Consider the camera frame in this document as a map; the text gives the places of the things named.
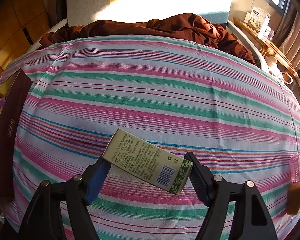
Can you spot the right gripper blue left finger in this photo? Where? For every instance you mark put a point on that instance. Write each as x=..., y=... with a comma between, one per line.
x=94, y=177

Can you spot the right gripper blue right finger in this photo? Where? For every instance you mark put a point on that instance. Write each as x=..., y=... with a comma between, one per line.
x=201, y=179

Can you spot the green cardboard box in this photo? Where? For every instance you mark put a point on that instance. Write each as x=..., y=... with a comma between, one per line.
x=148, y=162

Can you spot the striped bed sheet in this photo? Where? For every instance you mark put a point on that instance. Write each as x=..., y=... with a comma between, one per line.
x=238, y=120

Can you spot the pink hair roller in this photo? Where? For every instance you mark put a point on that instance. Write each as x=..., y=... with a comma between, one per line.
x=294, y=166

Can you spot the yellow sponge wedge right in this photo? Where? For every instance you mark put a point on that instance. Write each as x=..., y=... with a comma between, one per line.
x=293, y=199

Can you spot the wooden bedside table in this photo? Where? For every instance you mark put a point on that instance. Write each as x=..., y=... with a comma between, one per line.
x=268, y=48

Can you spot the brown blanket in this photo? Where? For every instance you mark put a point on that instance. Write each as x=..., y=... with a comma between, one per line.
x=188, y=26

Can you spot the beige curtain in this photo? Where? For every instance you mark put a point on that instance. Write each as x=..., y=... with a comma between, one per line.
x=287, y=36

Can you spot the white appliance box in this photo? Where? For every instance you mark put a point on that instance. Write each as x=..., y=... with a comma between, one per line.
x=258, y=17

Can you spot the wooden wardrobe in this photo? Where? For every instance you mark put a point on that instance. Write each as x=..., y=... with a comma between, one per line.
x=22, y=23

